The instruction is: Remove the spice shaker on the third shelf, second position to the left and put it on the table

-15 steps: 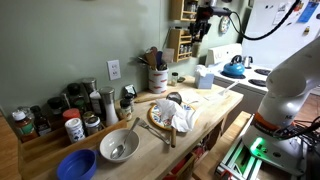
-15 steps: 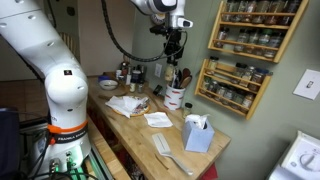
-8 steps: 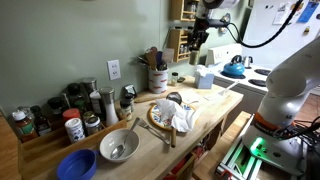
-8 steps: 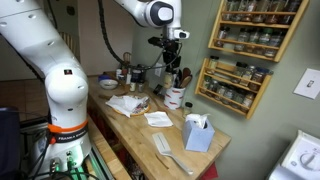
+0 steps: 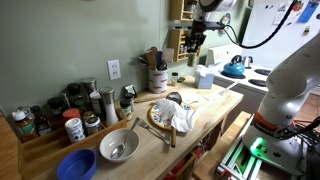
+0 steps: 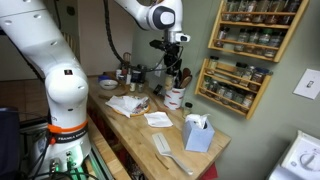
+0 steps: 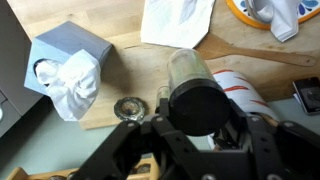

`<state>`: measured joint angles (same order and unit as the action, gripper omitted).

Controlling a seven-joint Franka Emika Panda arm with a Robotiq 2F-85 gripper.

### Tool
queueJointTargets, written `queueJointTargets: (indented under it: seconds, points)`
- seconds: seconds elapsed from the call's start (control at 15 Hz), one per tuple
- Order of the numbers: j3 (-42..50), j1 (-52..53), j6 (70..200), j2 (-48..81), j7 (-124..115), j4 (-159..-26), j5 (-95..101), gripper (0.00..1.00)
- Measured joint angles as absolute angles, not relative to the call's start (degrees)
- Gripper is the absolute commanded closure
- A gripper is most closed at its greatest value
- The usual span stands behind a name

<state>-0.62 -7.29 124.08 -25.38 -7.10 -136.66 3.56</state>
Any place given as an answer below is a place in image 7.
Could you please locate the small round metal lid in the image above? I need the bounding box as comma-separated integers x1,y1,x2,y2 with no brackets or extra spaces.
113,96,147,122

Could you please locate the small black framed device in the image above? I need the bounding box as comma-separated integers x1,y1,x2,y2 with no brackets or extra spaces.
292,76,320,117

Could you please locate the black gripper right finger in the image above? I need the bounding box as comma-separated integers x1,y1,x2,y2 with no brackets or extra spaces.
229,99,254,141

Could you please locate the blue tissue box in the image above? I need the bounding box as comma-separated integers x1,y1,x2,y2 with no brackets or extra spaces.
23,20,114,98

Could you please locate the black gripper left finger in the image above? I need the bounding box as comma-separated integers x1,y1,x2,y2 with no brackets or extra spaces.
154,97,172,118

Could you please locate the white paper napkin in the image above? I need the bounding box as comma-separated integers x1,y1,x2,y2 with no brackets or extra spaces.
140,0,217,50

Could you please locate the black lid herb spice jar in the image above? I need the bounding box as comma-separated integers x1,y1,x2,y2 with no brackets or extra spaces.
167,48,232,138

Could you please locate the white red-striped utensil crock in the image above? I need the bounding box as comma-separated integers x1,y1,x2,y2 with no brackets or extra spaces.
207,68,281,152

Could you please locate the colourful floral ceramic plate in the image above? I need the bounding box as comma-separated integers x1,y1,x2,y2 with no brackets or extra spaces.
225,0,320,31

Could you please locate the white facial tissue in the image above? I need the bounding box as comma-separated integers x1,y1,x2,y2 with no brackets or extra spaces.
34,49,102,122

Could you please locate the white cloth napkin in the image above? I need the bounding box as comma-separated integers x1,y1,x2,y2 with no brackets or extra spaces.
247,0,303,43

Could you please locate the small glass spice jar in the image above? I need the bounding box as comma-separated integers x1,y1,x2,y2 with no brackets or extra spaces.
155,85,171,101

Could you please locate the wooden spatula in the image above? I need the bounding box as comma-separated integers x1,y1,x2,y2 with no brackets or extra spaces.
194,32,318,68

